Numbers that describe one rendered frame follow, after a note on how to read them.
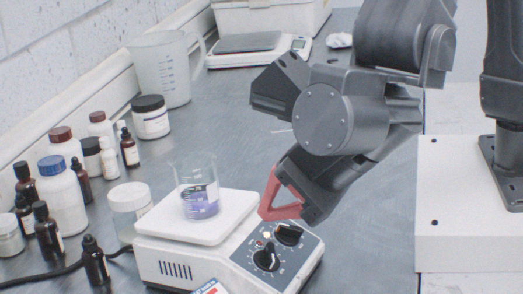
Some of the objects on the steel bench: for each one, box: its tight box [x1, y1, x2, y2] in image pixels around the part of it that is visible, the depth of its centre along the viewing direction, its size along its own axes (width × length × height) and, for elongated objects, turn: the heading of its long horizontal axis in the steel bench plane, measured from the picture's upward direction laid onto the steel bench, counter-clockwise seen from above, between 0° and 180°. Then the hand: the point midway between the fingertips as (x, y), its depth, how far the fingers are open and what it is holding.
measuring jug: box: [124, 30, 206, 110], centre depth 146 cm, size 18×13×15 cm
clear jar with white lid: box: [107, 182, 154, 252], centre depth 92 cm, size 6×6×8 cm
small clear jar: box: [0, 213, 25, 258], centre depth 94 cm, size 5×5×5 cm
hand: (266, 212), depth 70 cm, fingers closed
